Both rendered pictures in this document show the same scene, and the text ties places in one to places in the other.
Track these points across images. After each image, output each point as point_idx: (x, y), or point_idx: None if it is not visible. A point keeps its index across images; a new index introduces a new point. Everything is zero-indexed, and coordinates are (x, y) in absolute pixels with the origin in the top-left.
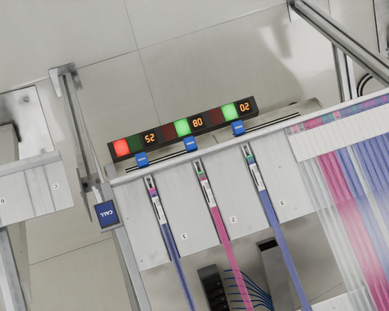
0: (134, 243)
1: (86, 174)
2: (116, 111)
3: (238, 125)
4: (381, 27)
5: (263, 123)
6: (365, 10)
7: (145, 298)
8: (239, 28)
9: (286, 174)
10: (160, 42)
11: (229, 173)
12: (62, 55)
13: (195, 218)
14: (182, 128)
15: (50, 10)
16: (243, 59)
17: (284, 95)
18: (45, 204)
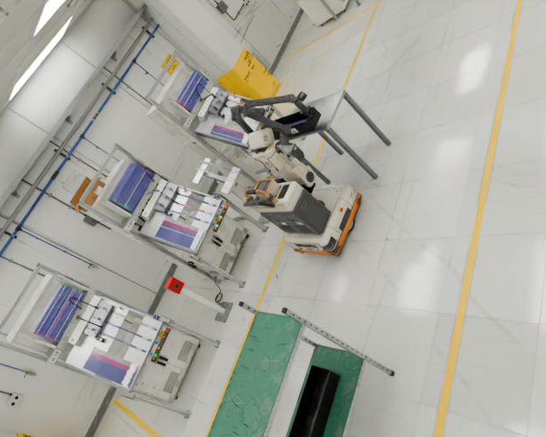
0: (210, 198)
1: (228, 201)
2: (255, 238)
3: (212, 224)
4: (226, 303)
5: (229, 263)
6: (231, 300)
7: (201, 193)
8: (248, 269)
9: (199, 225)
10: (257, 251)
11: (207, 218)
12: (269, 230)
13: (205, 208)
14: (220, 217)
15: (276, 230)
16: (243, 268)
17: (232, 276)
18: (224, 187)
